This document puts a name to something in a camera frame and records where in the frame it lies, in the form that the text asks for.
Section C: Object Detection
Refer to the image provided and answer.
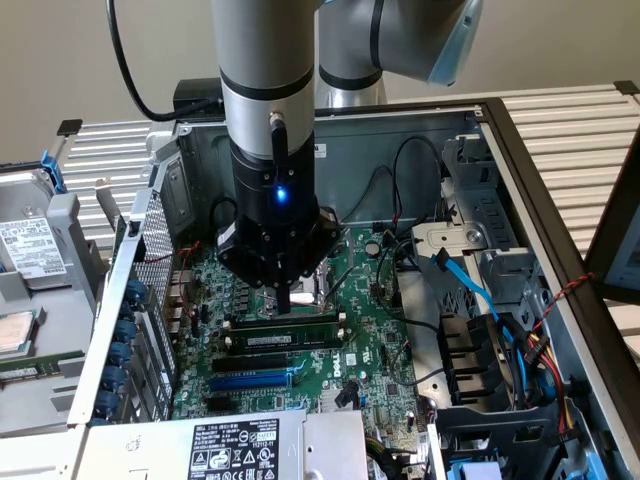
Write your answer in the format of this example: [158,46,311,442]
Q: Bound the silver power supply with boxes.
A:
[74,408,369,480]

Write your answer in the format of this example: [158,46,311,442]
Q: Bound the RAM slot black latches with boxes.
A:
[232,312,342,329]

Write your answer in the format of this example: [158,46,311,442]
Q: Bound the tall black wire loop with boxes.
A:
[391,136,445,236]

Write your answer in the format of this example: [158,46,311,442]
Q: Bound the silver CPU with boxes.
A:
[0,309,40,357]

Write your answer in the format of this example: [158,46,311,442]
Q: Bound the thin black wire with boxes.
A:
[343,164,397,227]

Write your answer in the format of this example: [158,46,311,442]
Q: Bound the green RAM stick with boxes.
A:
[230,324,343,352]
[0,367,63,386]
[0,351,85,374]

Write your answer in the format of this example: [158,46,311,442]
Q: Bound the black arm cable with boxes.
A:
[105,0,225,123]

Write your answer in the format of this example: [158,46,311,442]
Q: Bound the red black twisted wire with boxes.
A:
[529,272,597,337]

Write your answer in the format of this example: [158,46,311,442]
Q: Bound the short black gripper wire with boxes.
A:
[268,112,292,182]

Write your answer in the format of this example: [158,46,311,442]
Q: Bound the black box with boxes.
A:
[172,77,225,120]

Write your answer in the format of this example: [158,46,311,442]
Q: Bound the silver hard disk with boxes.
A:
[0,167,70,292]

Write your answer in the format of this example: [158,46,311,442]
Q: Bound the thin red wire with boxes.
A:
[143,240,207,321]

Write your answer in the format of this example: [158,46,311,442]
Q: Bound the silver metal disk bay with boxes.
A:
[410,133,551,331]

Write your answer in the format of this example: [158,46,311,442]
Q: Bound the grey parts rack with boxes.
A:
[0,192,109,439]

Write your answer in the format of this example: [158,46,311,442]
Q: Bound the CPU socket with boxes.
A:
[257,269,331,317]

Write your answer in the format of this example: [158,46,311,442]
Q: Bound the blue expansion slot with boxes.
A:
[208,369,295,395]

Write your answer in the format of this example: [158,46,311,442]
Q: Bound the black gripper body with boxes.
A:
[229,143,321,264]

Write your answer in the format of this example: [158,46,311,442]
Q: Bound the long black expansion slot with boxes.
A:
[211,351,290,375]

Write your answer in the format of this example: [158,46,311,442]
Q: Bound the blue disk data wire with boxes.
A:
[430,248,531,371]

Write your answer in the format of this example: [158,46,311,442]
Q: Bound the black graphics card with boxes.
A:
[93,175,129,261]

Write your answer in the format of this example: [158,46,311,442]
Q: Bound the red yellow power wire bundle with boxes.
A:
[519,329,582,447]

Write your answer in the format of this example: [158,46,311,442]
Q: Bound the open PC case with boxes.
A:
[67,97,640,480]

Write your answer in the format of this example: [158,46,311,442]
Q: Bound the green motherboard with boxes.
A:
[172,227,431,421]

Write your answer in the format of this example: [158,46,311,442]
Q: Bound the blue disk carrier bracket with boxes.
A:
[39,149,68,197]

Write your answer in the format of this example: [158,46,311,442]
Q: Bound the short black wire loop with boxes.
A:
[208,197,240,236]

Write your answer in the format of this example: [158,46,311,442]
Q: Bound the long black wire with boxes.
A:
[377,239,447,391]

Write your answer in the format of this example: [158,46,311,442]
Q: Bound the RAM slot white latches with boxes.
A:
[221,312,350,335]
[220,327,351,358]

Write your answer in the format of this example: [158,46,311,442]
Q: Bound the black plastic fan shroud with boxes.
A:
[437,312,516,407]

